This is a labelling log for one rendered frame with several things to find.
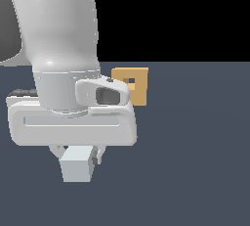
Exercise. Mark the tan box with square hole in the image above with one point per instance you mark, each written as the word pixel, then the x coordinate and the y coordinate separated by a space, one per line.
pixel 140 86

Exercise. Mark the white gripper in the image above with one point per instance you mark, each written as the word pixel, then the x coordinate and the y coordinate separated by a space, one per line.
pixel 74 132

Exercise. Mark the pale grey square peg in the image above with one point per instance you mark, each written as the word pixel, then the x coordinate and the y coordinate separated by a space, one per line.
pixel 76 166

